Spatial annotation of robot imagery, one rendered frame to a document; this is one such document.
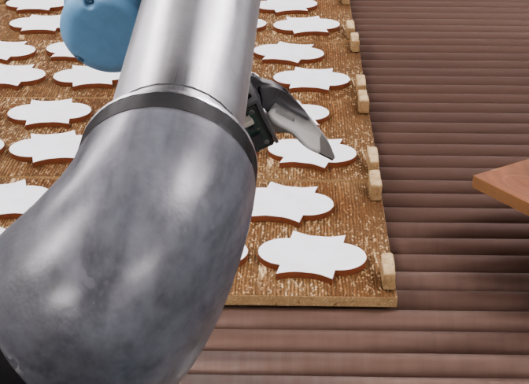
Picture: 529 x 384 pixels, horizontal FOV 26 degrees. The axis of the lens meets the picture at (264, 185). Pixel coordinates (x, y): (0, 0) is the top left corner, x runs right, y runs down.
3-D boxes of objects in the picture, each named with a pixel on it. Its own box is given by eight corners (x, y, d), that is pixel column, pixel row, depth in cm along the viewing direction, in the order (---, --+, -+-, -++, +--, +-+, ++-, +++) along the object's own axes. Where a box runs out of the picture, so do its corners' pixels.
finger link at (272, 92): (292, 145, 114) (217, 112, 110) (289, 137, 115) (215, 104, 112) (316, 107, 112) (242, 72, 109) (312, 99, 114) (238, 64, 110)
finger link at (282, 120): (343, 182, 112) (264, 149, 109) (329, 153, 117) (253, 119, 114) (360, 157, 111) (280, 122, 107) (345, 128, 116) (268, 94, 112)
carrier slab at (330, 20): (355, 49, 242) (356, 28, 240) (161, 47, 243) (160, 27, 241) (349, 3, 273) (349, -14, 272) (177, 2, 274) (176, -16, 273)
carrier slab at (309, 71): (366, 108, 209) (367, 86, 207) (142, 106, 210) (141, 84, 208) (358, 49, 241) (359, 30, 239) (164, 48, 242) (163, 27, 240)
